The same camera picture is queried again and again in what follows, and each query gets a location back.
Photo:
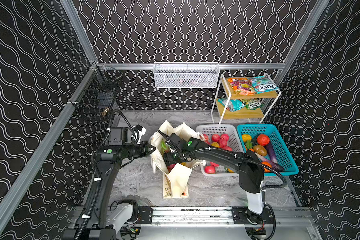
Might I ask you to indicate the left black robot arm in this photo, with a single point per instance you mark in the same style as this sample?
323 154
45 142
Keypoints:
105 186

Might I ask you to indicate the small orange pumpkin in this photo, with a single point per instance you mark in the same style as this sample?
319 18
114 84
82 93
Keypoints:
268 167

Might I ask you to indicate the white wooden two-tier shelf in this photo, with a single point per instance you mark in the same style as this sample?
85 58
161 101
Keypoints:
220 112

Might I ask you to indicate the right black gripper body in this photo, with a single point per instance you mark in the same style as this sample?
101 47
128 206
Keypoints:
174 149

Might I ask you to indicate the yellow pepper in teal basket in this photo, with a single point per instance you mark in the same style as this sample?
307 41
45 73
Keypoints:
246 138

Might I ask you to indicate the green Fox's bag lower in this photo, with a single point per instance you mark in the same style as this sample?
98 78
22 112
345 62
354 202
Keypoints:
252 104

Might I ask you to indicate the teal snack bag lower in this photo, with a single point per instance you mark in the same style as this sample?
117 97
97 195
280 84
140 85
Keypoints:
232 105

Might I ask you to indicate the teal plastic vegetable basket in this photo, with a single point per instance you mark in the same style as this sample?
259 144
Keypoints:
283 154

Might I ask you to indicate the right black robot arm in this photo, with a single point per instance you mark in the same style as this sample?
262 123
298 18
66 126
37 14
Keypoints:
247 165

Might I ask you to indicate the red apple back right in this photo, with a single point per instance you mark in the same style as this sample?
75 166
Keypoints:
226 137

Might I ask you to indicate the orange carrot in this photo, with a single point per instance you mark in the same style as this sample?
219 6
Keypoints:
249 146

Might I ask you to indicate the striped purple eggplant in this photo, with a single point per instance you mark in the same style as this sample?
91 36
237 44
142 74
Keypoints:
276 167

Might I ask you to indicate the black wire wall basket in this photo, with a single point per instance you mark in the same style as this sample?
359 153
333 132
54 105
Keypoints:
98 99

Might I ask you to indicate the floral canvas grocery bag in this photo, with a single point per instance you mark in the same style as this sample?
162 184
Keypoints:
175 176

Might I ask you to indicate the white wire wall basket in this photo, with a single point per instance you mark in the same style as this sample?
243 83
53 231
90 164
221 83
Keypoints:
184 75

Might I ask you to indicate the brown potato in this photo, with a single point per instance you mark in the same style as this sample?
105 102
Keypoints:
259 149

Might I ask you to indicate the red apple with stem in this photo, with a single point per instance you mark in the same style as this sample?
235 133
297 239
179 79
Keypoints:
227 148

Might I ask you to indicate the orange candy bag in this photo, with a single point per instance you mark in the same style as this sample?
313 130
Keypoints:
242 86

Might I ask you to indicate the teal Fox's candy bag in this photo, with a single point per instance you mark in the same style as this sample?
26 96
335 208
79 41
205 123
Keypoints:
263 84

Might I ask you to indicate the red peach middle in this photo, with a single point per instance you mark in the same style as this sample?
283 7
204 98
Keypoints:
223 143

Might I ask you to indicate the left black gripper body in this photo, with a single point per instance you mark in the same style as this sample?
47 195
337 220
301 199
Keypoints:
144 149

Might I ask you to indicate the red tomato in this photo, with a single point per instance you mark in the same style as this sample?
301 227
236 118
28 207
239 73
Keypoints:
263 140

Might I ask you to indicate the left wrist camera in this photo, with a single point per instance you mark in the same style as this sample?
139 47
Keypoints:
139 131

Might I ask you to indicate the white plastic fruit basket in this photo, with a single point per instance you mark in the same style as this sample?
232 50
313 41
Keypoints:
234 142

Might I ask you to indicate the pink dragon fruit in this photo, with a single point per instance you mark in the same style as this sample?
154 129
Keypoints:
170 167

